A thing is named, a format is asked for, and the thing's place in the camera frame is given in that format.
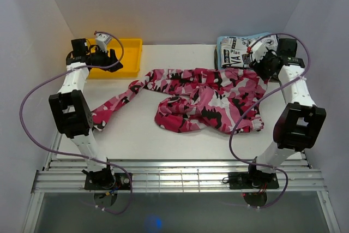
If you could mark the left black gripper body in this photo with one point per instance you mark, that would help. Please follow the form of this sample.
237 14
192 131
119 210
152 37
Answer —
99 59

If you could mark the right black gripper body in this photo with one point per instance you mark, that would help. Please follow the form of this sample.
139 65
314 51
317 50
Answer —
263 67

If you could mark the pink camouflage trousers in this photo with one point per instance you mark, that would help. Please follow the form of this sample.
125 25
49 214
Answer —
197 98

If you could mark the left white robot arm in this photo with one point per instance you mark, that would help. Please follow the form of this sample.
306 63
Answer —
71 113

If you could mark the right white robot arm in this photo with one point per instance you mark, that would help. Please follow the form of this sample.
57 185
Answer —
300 122

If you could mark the newspaper print folded trousers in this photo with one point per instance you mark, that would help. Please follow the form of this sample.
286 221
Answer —
232 50

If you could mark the yellow plastic tray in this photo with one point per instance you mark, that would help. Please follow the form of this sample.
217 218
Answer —
130 62

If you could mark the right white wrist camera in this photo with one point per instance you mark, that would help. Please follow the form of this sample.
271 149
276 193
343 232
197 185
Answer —
257 50

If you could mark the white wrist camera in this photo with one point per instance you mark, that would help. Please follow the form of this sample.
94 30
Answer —
102 40
257 50

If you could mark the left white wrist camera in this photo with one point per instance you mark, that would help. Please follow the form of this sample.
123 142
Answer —
102 40

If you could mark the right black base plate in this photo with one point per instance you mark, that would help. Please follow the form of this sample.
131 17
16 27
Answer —
244 180

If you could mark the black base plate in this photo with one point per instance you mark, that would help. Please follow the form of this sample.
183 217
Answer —
122 182
244 180

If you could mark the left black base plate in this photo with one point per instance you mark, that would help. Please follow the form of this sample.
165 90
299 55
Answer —
122 182

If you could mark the aluminium rail frame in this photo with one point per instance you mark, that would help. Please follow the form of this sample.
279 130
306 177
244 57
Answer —
179 176

